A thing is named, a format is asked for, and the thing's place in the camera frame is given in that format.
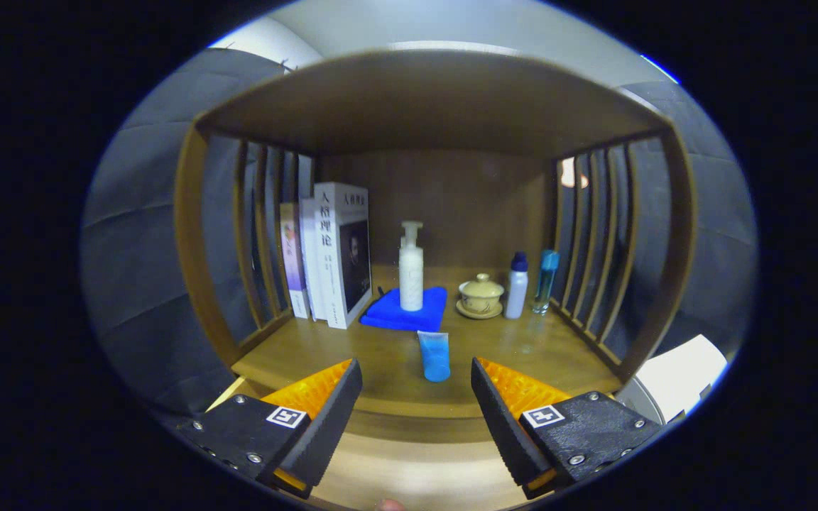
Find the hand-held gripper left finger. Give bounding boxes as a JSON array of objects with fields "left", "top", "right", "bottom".
[{"left": 176, "top": 357, "right": 364, "bottom": 499}]

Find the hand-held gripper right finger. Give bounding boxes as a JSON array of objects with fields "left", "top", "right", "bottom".
[{"left": 470, "top": 356, "right": 665, "bottom": 500}]

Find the blue squeeze tube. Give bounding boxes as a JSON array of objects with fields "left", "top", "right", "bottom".
[{"left": 418, "top": 331, "right": 451, "bottom": 383}]

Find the brown wooden drawer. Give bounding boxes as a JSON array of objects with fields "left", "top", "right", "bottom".
[{"left": 204, "top": 376, "right": 545, "bottom": 511}]

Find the brown wooden countertop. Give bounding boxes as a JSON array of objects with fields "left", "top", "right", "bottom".
[{"left": 230, "top": 265, "right": 624, "bottom": 419}]

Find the white filing cabinet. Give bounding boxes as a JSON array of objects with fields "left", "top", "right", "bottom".
[{"left": 626, "top": 334, "right": 728, "bottom": 425}]

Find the brown wooden cabinet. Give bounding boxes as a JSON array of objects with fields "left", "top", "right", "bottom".
[{"left": 173, "top": 48, "right": 699, "bottom": 444}]

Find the beige saucer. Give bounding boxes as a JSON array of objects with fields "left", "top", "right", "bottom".
[{"left": 456, "top": 298, "right": 503, "bottom": 320}]

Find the blue folded cloth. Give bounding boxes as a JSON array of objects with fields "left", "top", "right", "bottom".
[{"left": 359, "top": 286, "right": 449, "bottom": 333}]

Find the beige lidded tea cup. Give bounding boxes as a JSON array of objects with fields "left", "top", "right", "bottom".
[{"left": 459, "top": 273, "right": 505, "bottom": 314}]

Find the white bottle with blue cap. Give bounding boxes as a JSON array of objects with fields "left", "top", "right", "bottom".
[{"left": 505, "top": 251, "right": 529, "bottom": 319}]

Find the clear blue bottle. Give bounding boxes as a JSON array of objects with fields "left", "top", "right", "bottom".
[{"left": 531, "top": 249, "right": 560, "bottom": 315}]

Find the thin white book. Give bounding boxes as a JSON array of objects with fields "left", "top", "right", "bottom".
[{"left": 300, "top": 197, "right": 328, "bottom": 322}]

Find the purple paperback book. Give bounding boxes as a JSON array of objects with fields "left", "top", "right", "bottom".
[{"left": 279, "top": 202, "right": 310, "bottom": 320}]

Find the white pump bottle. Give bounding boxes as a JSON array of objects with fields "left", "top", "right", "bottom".
[{"left": 398, "top": 221, "right": 425, "bottom": 312}]

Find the thick white and black book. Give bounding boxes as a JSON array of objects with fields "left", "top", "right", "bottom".
[{"left": 313, "top": 182, "right": 373, "bottom": 330}]

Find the black backdrop cloth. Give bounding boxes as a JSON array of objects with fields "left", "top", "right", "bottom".
[{"left": 81, "top": 48, "right": 759, "bottom": 419}]

